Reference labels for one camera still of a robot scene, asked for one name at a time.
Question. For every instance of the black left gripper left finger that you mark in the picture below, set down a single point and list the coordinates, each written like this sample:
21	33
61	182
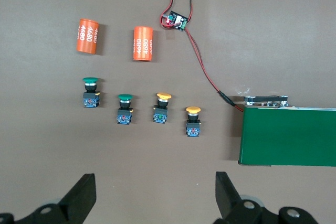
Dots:
76	200

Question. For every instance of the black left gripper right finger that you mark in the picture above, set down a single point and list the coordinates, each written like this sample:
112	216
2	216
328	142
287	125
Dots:
228	200

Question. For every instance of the yellow mushroom push button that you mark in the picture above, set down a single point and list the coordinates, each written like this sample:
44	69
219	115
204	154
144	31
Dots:
160	110
193	123

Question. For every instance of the green mushroom push button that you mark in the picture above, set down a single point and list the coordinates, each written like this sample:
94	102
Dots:
124	110
91	95

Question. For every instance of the orange 4680 cylinder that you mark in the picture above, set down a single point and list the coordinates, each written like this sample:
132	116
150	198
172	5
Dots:
143	43
88	36

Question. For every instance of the green conveyor belt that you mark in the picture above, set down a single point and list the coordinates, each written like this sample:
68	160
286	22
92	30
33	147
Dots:
286	137

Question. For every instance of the small black controller board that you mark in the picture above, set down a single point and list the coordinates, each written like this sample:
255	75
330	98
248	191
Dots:
176	20

